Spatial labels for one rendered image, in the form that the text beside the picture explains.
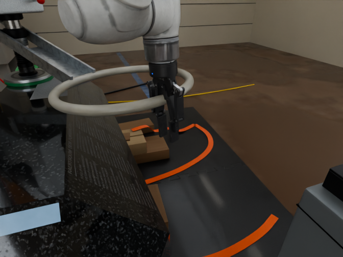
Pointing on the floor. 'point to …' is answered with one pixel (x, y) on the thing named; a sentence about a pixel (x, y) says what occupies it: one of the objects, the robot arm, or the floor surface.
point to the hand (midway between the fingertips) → (168, 129)
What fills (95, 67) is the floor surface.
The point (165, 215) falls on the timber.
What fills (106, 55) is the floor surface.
